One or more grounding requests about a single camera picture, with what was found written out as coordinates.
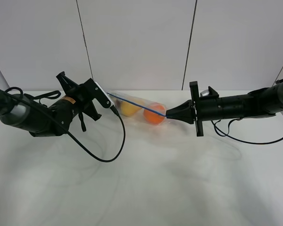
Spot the yellow toy pear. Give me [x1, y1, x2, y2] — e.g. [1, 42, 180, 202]
[120, 101, 141, 117]

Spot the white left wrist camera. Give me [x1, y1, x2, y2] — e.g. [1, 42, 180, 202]
[95, 82, 115, 108]

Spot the orange toy fruit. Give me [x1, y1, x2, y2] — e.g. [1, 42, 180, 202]
[143, 104, 166, 125]

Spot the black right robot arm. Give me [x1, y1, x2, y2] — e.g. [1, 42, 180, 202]
[166, 79, 283, 137]

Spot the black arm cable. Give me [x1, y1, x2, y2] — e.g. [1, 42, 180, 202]
[0, 87, 126, 162]
[213, 117, 283, 144]

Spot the clear zip bag blue seal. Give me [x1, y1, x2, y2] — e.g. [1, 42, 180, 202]
[108, 91, 169, 126]

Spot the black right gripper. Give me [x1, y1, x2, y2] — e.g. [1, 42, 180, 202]
[166, 81, 222, 137]

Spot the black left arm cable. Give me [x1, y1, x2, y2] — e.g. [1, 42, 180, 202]
[0, 87, 126, 162]

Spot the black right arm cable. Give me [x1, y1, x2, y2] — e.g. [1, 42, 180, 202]
[213, 117, 283, 144]

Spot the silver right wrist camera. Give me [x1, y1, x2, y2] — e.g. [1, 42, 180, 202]
[200, 86, 219, 99]

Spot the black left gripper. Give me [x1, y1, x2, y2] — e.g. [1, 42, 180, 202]
[56, 72, 108, 121]

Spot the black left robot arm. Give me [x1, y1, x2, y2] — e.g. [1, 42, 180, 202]
[0, 72, 113, 137]

